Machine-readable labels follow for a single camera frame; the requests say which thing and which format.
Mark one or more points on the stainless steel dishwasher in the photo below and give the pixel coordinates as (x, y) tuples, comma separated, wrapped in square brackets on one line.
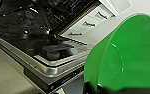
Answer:
[(31, 36)]

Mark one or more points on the white narrow drawer unit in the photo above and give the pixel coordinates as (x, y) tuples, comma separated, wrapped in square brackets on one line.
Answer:
[(97, 15)]

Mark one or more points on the green plastic bowl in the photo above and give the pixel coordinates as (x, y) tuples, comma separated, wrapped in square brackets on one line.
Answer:
[(124, 50)]

